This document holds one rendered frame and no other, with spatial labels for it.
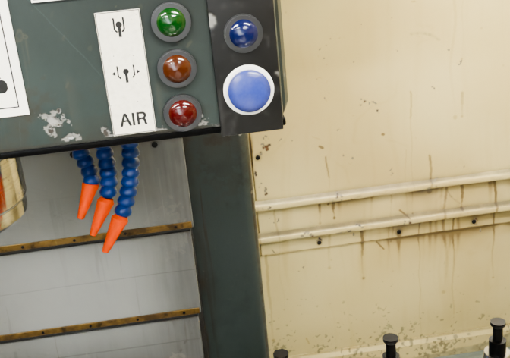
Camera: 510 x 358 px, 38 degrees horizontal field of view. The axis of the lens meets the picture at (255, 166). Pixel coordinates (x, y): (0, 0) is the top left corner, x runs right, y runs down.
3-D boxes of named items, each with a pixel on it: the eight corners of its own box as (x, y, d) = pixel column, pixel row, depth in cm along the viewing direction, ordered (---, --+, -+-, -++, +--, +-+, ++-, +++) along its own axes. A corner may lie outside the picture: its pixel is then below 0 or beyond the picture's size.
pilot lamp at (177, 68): (195, 83, 52) (191, 51, 51) (163, 86, 51) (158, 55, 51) (194, 81, 52) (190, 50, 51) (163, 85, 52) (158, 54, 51)
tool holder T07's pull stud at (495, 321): (498, 344, 77) (499, 315, 75) (509, 353, 75) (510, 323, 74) (485, 349, 76) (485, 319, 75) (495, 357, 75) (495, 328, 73)
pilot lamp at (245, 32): (261, 48, 51) (258, 16, 51) (229, 51, 51) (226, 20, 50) (259, 46, 52) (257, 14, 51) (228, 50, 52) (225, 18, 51)
